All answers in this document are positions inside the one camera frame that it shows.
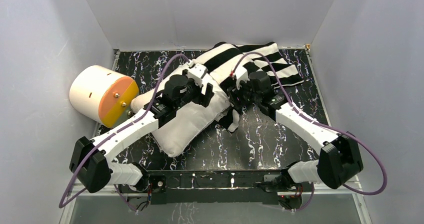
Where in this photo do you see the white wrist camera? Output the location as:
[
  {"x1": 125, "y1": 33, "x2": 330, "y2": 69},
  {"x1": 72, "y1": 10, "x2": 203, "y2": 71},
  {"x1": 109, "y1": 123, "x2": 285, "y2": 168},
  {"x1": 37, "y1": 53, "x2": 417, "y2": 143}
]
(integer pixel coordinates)
[
  {"x1": 187, "y1": 63, "x2": 208, "y2": 80},
  {"x1": 231, "y1": 64, "x2": 249, "y2": 80}
]

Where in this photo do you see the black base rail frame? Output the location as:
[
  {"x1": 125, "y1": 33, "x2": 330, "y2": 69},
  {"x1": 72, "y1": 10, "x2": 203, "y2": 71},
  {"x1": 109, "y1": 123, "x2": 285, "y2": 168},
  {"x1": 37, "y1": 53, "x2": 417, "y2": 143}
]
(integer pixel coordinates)
[{"x1": 118, "y1": 170, "x2": 312, "y2": 208}]

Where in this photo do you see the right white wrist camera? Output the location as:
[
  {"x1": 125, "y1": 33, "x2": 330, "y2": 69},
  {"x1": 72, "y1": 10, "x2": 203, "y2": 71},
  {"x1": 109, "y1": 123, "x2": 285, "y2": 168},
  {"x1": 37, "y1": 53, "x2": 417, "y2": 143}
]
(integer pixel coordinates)
[{"x1": 231, "y1": 64, "x2": 249, "y2": 80}]

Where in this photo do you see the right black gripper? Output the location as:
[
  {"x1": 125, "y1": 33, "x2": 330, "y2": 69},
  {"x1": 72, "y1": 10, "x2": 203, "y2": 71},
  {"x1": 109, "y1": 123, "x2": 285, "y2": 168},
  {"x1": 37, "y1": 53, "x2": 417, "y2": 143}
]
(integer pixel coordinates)
[{"x1": 227, "y1": 76, "x2": 262, "y2": 110}]

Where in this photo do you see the white pillow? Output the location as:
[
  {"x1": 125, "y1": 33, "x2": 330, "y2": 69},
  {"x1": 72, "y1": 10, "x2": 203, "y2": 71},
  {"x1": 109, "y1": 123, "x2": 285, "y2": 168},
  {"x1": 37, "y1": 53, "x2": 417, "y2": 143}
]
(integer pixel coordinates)
[{"x1": 152, "y1": 74, "x2": 230, "y2": 157}]

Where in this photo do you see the black white striped pillowcase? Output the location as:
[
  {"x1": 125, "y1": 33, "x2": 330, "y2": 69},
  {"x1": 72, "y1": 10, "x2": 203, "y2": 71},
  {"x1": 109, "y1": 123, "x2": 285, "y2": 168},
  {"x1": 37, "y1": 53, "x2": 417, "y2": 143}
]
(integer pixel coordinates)
[{"x1": 184, "y1": 41, "x2": 307, "y2": 132}]

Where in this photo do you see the purple cable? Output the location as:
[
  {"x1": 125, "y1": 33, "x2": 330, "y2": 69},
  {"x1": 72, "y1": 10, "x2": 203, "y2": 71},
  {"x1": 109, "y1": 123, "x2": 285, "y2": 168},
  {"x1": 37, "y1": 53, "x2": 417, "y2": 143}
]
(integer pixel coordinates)
[
  {"x1": 228, "y1": 51, "x2": 389, "y2": 197},
  {"x1": 58, "y1": 53, "x2": 190, "y2": 208}
]

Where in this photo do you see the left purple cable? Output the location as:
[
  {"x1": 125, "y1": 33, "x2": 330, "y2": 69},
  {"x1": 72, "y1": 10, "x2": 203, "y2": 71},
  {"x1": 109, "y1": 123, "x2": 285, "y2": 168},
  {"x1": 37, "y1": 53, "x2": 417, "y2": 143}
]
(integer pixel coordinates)
[{"x1": 58, "y1": 53, "x2": 190, "y2": 208}]

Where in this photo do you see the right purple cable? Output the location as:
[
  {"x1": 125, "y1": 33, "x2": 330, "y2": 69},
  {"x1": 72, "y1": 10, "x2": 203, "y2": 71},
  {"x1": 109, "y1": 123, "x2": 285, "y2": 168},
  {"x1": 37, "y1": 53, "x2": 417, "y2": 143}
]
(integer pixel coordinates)
[{"x1": 228, "y1": 51, "x2": 389, "y2": 197}]

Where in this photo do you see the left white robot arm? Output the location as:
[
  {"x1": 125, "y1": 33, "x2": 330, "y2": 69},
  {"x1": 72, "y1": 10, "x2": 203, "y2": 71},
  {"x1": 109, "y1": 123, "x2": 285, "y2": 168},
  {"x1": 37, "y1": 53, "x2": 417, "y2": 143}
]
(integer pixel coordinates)
[{"x1": 69, "y1": 74, "x2": 214, "y2": 193}]

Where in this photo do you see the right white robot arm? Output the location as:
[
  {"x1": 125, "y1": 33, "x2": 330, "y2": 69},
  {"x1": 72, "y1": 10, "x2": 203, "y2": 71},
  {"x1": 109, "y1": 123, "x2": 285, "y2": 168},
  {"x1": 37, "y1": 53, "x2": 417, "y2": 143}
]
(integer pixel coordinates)
[{"x1": 227, "y1": 71, "x2": 364, "y2": 191}]

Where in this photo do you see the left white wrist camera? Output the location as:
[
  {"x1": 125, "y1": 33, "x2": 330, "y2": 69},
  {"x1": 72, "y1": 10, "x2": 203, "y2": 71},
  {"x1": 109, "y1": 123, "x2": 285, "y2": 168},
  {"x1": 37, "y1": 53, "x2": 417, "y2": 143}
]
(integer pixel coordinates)
[{"x1": 187, "y1": 63, "x2": 208, "y2": 80}]

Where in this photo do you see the white orange cylinder roll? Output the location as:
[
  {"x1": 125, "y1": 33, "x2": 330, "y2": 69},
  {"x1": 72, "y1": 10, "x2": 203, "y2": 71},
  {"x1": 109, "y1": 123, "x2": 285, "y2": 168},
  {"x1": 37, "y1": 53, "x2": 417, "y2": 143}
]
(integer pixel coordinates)
[{"x1": 69, "y1": 65, "x2": 139, "y2": 128}]

